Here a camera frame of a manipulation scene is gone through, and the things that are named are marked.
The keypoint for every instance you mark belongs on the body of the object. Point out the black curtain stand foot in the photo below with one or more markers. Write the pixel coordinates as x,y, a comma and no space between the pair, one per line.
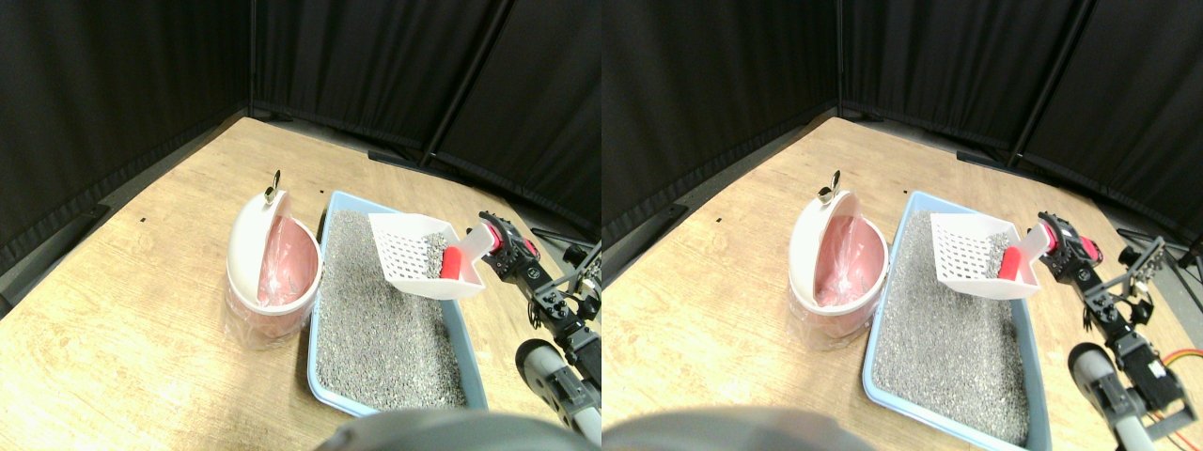
564,237
992,160
404,160
1192,252

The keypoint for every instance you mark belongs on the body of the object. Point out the white bin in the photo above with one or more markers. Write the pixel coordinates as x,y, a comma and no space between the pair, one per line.
246,244
810,244

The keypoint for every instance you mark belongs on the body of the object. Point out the black bracket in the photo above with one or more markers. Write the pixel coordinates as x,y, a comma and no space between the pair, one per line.
1145,258
585,261

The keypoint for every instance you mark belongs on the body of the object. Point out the red lump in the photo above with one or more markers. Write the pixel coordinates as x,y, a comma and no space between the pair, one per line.
450,263
1009,264

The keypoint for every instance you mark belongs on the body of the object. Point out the blue litter tray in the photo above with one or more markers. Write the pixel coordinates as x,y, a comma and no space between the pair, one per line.
376,329
940,338

